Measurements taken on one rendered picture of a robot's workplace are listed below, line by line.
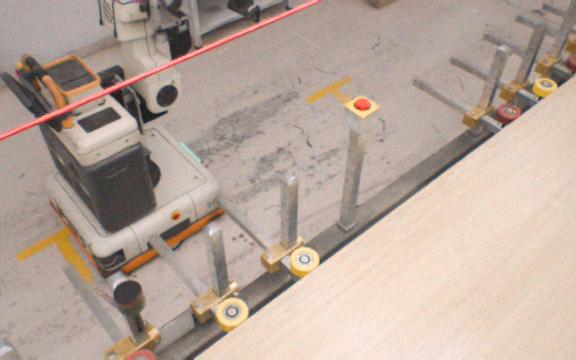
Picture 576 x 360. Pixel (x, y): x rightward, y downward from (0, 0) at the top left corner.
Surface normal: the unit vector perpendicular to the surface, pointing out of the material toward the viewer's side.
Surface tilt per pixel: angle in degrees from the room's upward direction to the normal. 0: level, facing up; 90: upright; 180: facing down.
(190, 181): 0
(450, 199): 0
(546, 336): 0
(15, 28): 90
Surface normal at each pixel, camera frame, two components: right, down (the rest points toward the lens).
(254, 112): 0.01, -0.70
